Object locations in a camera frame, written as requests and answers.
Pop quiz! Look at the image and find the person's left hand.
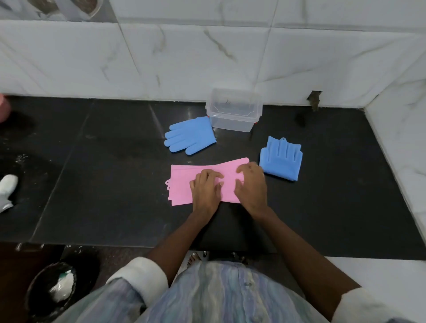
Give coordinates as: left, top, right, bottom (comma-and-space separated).
189, 169, 224, 217

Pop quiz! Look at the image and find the person's right hand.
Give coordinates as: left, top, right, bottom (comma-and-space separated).
234, 161, 268, 219

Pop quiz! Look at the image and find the blue rubber glove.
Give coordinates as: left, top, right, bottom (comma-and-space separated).
259, 135, 304, 182
163, 116, 217, 156

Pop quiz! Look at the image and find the transparent plastic box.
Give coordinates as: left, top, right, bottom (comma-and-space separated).
205, 87, 263, 133

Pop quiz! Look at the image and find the person's left forearm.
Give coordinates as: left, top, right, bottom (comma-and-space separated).
145, 209, 213, 287

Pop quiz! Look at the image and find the person's right forearm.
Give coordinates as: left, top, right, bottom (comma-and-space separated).
254, 206, 362, 322

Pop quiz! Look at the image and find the blue streaked shirt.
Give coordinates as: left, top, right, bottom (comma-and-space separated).
53, 256, 417, 323

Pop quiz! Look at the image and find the white crumpled paper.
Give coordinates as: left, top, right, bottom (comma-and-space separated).
49, 270, 75, 303

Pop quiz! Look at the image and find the black trash bin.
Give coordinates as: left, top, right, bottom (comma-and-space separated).
24, 262, 78, 320

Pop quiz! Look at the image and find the white squeezed tube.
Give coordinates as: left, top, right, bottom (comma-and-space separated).
0, 174, 19, 214

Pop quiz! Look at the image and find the pink bowl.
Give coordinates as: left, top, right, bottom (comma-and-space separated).
0, 94, 11, 122

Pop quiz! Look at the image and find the metal cabinet handle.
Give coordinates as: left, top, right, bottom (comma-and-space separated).
15, 243, 46, 252

